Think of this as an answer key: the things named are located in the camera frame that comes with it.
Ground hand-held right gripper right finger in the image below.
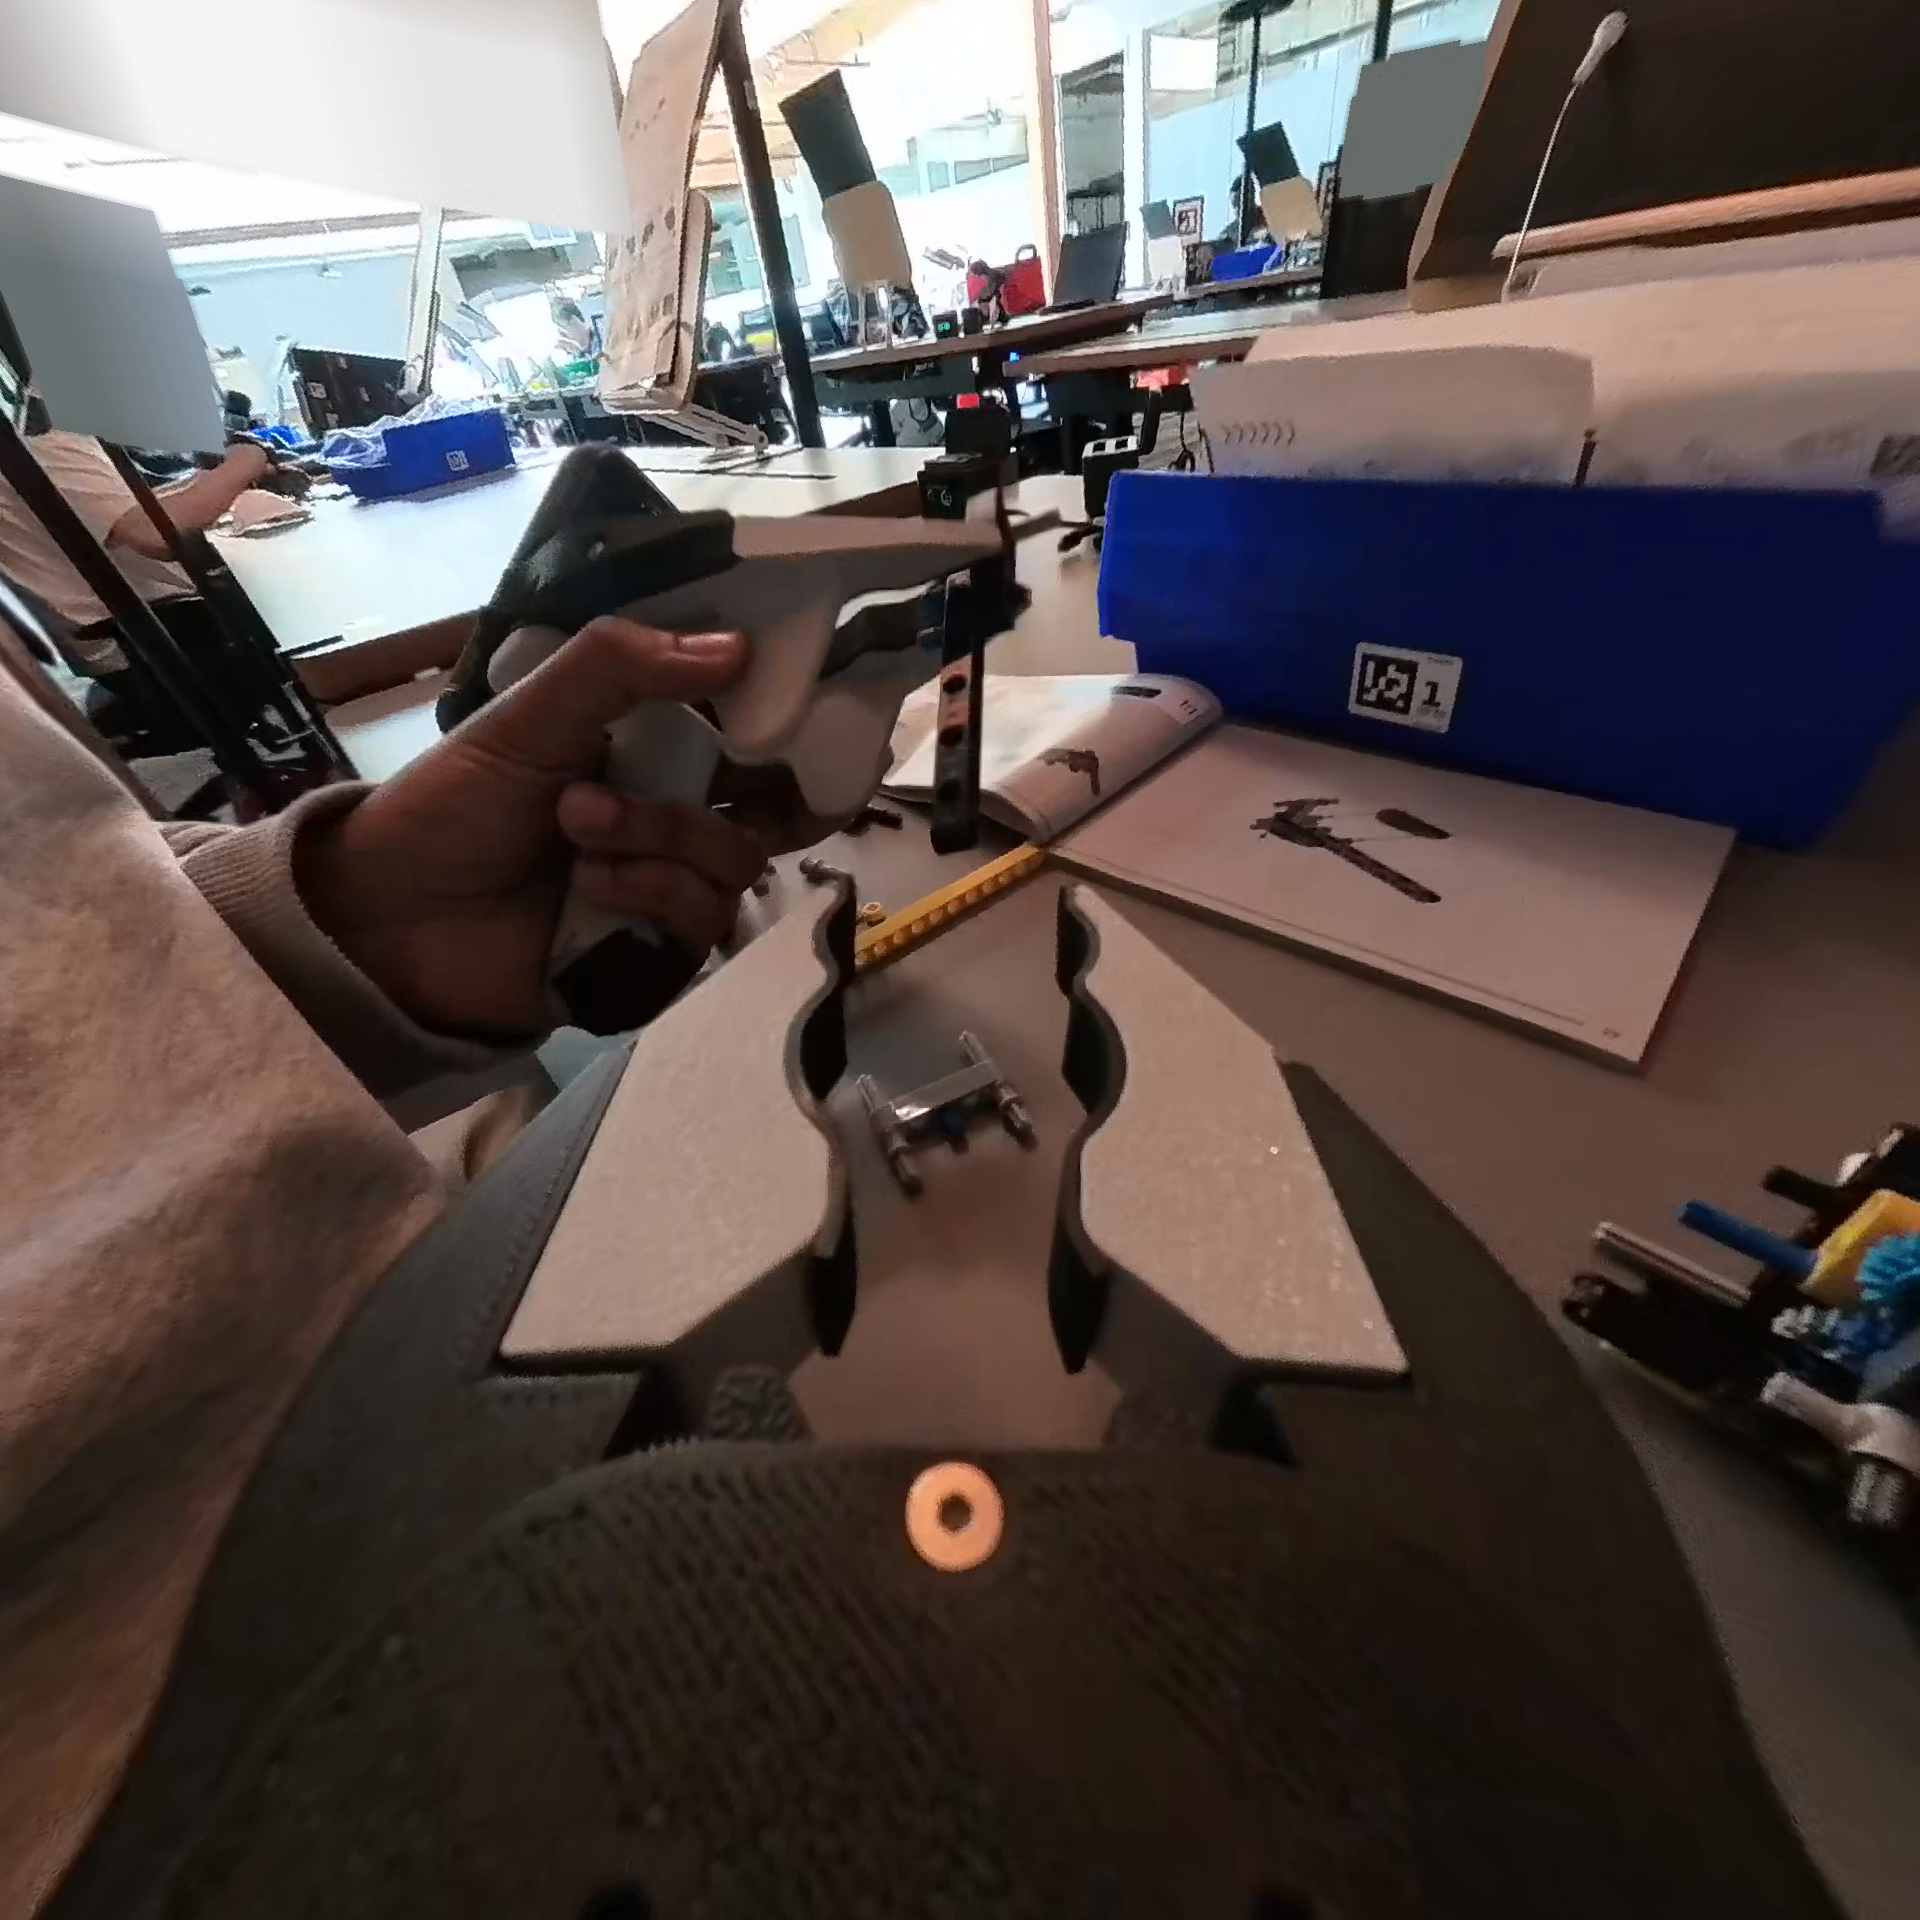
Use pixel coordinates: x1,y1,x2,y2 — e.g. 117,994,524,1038
1052,882,1415,1378

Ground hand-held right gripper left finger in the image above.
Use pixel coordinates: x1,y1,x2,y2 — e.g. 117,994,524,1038
499,878,859,1375

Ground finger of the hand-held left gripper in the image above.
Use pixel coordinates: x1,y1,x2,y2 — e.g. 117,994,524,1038
731,509,1040,604

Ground black lego beam assembly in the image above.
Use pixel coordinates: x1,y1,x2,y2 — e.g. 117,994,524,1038
928,539,1029,853

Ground grey lego axle assembly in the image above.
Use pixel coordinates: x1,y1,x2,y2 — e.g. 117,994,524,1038
856,1032,1040,1196

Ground person's left forearm beige sleeve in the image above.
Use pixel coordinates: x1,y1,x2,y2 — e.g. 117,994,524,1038
0,615,511,1156

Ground lego instruction booklet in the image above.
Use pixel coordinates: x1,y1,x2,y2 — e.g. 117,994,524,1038
878,668,1738,1068

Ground long yellow lego beam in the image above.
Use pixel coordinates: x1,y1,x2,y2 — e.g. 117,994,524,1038
856,840,1049,974

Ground partly built lego model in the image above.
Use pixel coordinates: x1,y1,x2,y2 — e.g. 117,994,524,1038
1560,1122,1920,1535

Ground person's left hand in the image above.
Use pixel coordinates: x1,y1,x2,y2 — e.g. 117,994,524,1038
292,615,769,1039

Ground blue storage bin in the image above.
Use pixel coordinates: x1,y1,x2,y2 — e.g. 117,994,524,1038
320,411,519,501
1096,470,1920,853

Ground white work table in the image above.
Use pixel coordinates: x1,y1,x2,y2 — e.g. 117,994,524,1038
214,445,1089,704

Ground dark office desk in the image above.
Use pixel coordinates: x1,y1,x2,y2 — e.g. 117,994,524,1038
811,284,1330,394

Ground black and beige panel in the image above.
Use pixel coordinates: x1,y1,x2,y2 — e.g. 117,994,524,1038
778,68,920,348

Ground brown paper bag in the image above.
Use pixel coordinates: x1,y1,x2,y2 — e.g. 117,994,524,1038
597,0,718,412

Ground black pole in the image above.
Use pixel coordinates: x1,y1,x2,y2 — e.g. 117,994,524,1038
716,0,826,449

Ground black tripod stand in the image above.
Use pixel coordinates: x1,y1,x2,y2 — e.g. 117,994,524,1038
0,284,361,819

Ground white cardboard box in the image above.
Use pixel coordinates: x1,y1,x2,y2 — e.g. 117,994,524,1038
1192,321,1598,489

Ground white printed box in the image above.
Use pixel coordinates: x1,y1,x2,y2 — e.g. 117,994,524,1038
1588,353,1920,529

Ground dark wooden board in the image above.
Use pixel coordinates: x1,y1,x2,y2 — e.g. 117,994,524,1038
1409,0,1920,309

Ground white cable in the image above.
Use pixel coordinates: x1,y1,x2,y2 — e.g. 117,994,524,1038
1499,10,1635,295

